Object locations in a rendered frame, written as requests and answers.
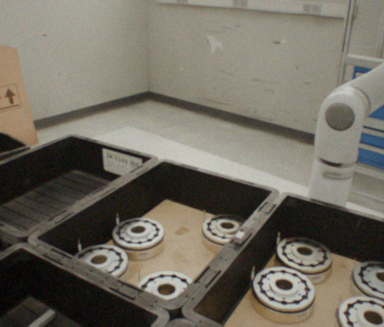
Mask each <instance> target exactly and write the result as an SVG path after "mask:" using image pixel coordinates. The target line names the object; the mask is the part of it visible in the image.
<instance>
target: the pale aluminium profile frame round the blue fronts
mask: <svg viewBox="0 0 384 327"><path fill-rule="evenodd" d="M356 1H357V0H347V6H346V10H345V19H344V25H343V30H342V38H341V43H340V52H339V57H338V65H337V70H336V78H335V83H334V89H336V88H338V87H340V86H342V85H344V84H346V83H348V82H350V81H351V80H346V79H345V70H346V66H347V64H345V57H346V56H347V55H348V53H349V45H350V40H351V32H352V27H353V19H354V14H355V6H356ZM383 44H384V2H383V9H382V13H381V21H380V25H379V32H378V36H377V43H376V48H375V52H374V58H378V59H380V58H381V55H382V51H383ZM341 56H342V63H340V60H341ZM363 125H365V126H368V127H373V128H376V129H382V130H384V120H381V119H376V118H372V117H369V116H367V117H366V119H365V121H364V124H363ZM354 171H356V172H360V173H363V174H367V175H370V176H373V177H376V178H380V179H383V180H384V171H383V170H379V169H376V168H372V167H370V166H365V165H362V164H360V163H359V162H358V161H357V162H356V165H355V170H354ZM349 195H352V196H355V197H358V198H361V199H364V200H367V201H370V202H374V203H376V204H380V205H381V206H384V197H383V196H378V195H376V194H373V193H370V192H367V191H364V190H361V189H358V188H355V187H352V186H351V188H350V191H349Z"/></svg>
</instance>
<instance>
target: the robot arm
mask: <svg viewBox="0 0 384 327"><path fill-rule="evenodd" d="M383 104H384V63H383V64H381V65H380V66H378V67H377V68H375V69H373V70H372V71H370V72H368V73H366V74H364V75H363V76H360V77H359V78H356V79H355V80H352V81H350V82H348V83H346V84H344V85H342V86H340V87H338V88H336V89H334V90H333V91H332V92H331V93H330V94H329V95H328V96H327V97H326V99H325V100H324V101H323V103H322V105H321V107H320V110H319V115H318V119H317V128H316V134H315V156H314V159H313V167H312V172H311V176H310V183H309V187H308V194H307V197H309V198H313V199H316V200H320V201H324V202H328V203H331V204H335V205H339V206H343V207H346V205H347V200H348V196H349V191H350V188H351V182H352V179H353V173H354V170H355V165H356V161H357V156H358V146H359V140H360V136H361V133H362V127H363V124H364V121H365V119H366V117H367V116H368V115H369V114H371V113H372V112H374V111H375V110H376V109H377V108H379V107H381V106H382V105H383Z"/></svg>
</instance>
